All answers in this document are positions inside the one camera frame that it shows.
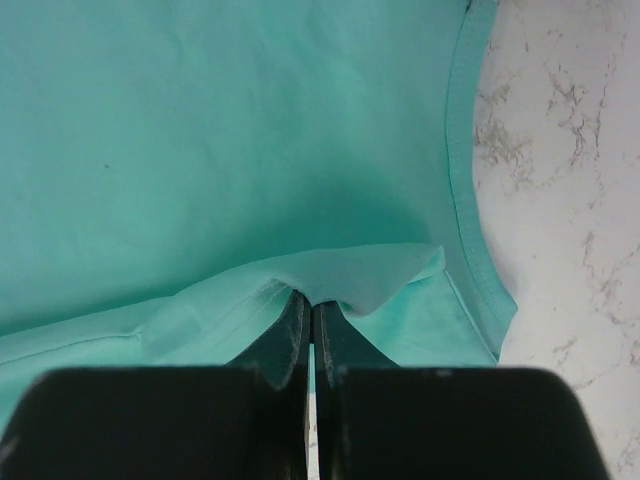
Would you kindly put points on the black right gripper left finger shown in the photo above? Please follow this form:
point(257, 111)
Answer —
point(243, 420)

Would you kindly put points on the teal t-shirt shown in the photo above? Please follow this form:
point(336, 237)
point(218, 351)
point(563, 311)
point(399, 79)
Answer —
point(171, 171)

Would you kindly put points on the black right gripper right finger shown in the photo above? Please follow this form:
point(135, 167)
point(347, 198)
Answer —
point(378, 420)

